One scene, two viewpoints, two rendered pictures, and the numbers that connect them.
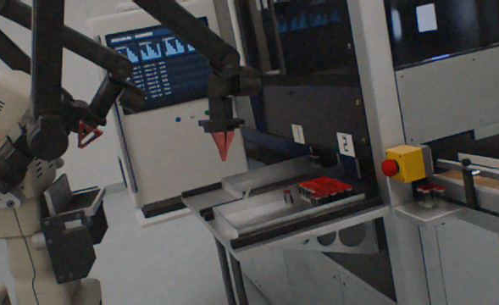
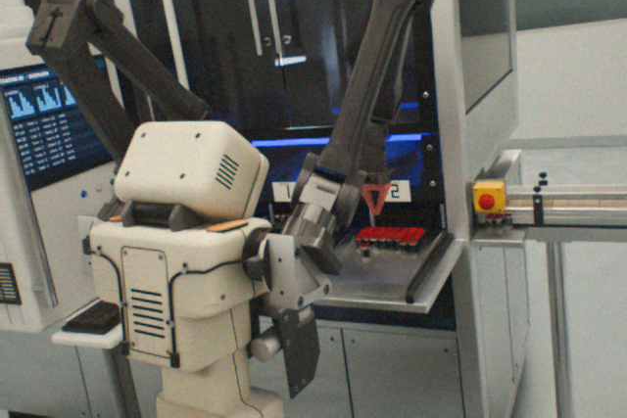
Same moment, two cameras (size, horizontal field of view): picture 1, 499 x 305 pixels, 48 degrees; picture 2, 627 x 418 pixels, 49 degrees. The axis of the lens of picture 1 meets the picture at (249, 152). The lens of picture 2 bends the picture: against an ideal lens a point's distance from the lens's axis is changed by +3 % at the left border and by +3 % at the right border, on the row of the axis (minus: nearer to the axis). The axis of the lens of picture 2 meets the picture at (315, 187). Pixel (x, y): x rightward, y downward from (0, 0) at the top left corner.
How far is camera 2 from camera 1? 1.34 m
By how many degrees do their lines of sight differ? 48
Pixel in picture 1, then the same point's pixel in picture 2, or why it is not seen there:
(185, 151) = not seen: hidden behind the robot
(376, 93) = (462, 137)
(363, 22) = (457, 72)
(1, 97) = (235, 157)
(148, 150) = (53, 242)
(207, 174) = not seen: hidden behind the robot
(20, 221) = (236, 329)
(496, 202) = (567, 215)
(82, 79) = not seen: outside the picture
